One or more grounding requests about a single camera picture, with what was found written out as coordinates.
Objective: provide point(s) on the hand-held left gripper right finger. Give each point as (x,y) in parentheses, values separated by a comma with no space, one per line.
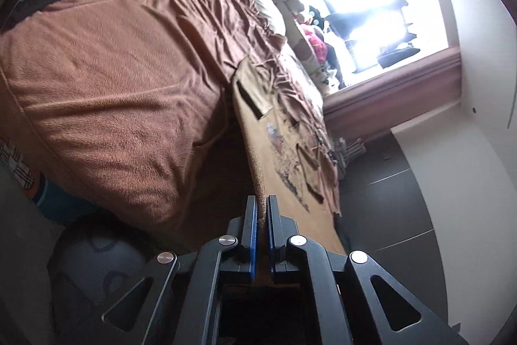
(270,244)

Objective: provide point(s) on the cartoon printed bed sheet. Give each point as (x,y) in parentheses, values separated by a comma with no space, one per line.
(40,191)

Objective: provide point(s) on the short dark hanging garment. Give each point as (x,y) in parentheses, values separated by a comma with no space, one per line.
(398,56)

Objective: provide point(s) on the pile of plush toys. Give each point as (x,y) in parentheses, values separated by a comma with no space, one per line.
(315,42)

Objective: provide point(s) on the pink curtain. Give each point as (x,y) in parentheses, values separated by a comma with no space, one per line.
(404,90)

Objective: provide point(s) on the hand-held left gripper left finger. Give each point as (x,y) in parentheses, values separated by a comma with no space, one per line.
(253,244)

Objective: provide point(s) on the brown printed t-shirt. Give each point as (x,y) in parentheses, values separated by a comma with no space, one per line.
(266,151)

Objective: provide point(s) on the person's leg in patterned pants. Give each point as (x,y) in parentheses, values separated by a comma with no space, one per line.
(93,260)

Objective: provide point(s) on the long dark hanging garment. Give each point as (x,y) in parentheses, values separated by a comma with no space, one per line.
(343,23)

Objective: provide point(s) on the brown fleece blanket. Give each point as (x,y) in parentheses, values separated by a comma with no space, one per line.
(121,86)

